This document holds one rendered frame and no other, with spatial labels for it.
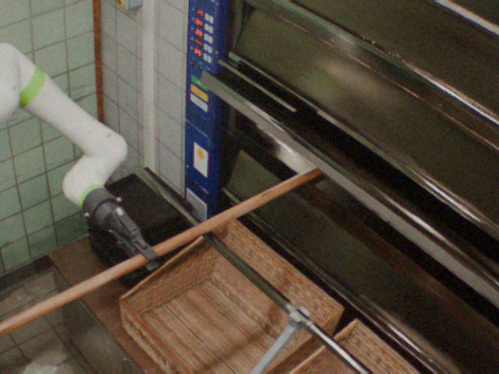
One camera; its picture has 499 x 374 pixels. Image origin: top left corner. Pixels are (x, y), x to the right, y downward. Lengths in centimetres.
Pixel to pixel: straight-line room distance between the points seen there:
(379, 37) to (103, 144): 81
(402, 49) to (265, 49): 53
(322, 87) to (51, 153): 155
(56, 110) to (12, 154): 114
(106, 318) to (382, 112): 124
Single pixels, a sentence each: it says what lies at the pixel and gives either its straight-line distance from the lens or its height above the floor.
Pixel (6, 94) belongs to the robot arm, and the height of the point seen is 163.
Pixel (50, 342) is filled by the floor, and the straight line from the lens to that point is 323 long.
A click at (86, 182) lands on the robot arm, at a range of 202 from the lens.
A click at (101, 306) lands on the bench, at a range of 257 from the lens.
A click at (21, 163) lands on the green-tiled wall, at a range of 310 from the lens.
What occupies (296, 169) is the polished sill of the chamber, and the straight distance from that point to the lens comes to 218.
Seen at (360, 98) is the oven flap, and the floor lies 154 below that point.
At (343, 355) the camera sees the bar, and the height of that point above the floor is 117.
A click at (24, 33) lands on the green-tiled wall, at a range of 281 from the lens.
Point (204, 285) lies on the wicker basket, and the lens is 261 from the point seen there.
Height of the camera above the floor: 250
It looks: 39 degrees down
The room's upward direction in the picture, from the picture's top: 5 degrees clockwise
